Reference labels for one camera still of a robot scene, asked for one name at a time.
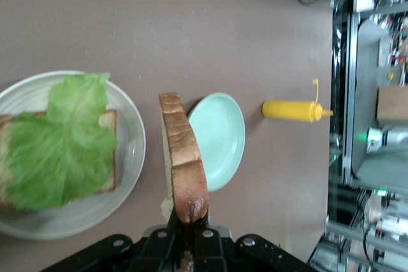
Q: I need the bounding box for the beige plate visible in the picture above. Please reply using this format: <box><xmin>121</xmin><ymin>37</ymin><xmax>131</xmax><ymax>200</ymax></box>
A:
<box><xmin>0</xmin><ymin>70</ymin><xmax>147</xmax><ymax>241</ymax></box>

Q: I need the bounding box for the pale green plate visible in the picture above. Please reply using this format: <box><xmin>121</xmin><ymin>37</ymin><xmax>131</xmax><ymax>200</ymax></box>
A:
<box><xmin>186</xmin><ymin>92</ymin><xmax>247</xmax><ymax>193</ymax></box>

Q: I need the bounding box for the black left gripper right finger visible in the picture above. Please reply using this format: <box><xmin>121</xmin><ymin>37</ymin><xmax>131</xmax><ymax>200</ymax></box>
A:
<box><xmin>184</xmin><ymin>204</ymin><xmax>316</xmax><ymax>272</ymax></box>

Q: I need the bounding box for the yellow mustard squeeze bottle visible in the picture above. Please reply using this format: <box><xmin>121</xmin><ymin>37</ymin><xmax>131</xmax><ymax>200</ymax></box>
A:
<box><xmin>261</xmin><ymin>78</ymin><xmax>334</xmax><ymax>123</ymax></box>

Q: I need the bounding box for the aluminium frame enclosure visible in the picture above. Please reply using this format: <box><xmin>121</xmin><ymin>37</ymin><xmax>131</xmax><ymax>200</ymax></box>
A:
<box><xmin>324</xmin><ymin>0</ymin><xmax>408</xmax><ymax>272</ymax></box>

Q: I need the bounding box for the brown cardboard box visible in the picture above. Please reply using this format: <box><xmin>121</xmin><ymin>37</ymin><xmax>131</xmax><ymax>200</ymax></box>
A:
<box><xmin>375</xmin><ymin>85</ymin><xmax>408</xmax><ymax>127</ymax></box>

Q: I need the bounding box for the green lettuce leaf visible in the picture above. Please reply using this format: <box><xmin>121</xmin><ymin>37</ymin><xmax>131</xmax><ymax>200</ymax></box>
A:
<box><xmin>5</xmin><ymin>73</ymin><xmax>119</xmax><ymax>211</ymax></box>

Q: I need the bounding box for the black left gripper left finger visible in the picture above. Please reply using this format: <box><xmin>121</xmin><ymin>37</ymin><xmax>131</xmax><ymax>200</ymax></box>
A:
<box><xmin>41</xmin><ymin>208</ymin><xmax>185</xmax><ymax>272</ymax></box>

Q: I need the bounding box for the toasted bread slice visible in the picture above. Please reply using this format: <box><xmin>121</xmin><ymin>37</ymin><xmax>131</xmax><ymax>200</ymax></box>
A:
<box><xmin>158</xmin><ymin>92</ymin><xmax>210</xmax><ymax>224</ymax></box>
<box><xmin>0</xmin><ymin>108</ymin><xmax>118</xmax><ymax>211</ymax></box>

